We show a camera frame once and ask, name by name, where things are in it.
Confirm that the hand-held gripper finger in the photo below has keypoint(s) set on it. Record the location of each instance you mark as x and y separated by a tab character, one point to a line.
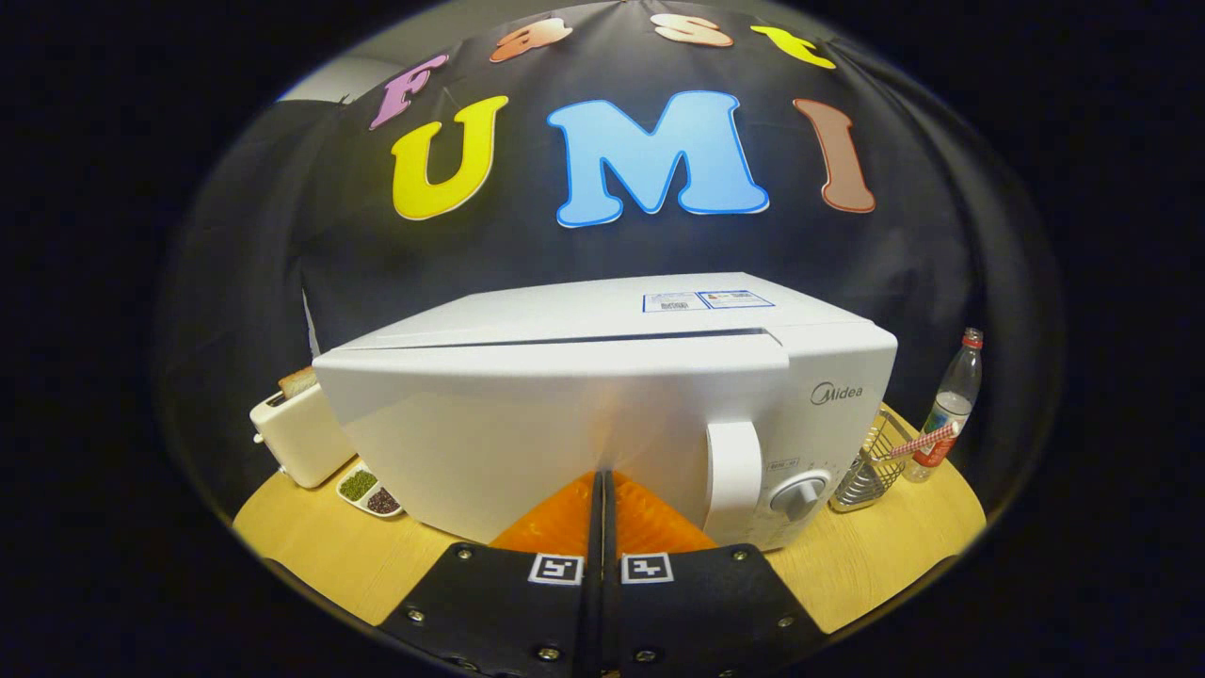
594	603
611	603

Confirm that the white microwave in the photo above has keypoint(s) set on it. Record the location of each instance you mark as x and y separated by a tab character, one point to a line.
565	424

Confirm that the white divided dish with beans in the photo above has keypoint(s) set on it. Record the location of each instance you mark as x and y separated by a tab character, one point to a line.
362	487

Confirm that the cream toaster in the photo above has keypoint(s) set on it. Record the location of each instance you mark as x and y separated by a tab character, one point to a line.
297	438

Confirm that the red white striped straw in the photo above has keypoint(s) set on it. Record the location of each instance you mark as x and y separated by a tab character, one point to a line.
927	439

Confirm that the toast slice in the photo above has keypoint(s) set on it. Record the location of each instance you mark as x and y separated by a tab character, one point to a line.
298	381

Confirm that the clear plastic bottle red label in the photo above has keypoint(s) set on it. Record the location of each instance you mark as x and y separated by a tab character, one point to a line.
951	405

